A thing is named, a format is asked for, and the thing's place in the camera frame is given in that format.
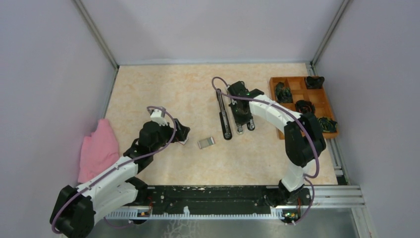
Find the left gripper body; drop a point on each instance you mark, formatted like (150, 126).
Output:
(166, 134)

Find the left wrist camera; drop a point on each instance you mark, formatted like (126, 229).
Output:
(158, 115)

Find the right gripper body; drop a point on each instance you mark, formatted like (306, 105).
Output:
(239, 117)

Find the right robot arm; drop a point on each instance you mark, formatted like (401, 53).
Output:
(304, 141)

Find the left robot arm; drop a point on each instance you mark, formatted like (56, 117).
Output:
(78, 209)

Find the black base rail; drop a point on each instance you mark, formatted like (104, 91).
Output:
(218, 200)

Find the red white staple box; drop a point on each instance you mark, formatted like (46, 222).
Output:
(184, 141)

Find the pink cloth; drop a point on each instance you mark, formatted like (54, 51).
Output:
(99, 151)

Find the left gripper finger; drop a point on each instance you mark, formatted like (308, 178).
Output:
(182, 124)
(182, 135)

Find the dark clip bundle bottom right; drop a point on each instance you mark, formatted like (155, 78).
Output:
(328, 125)

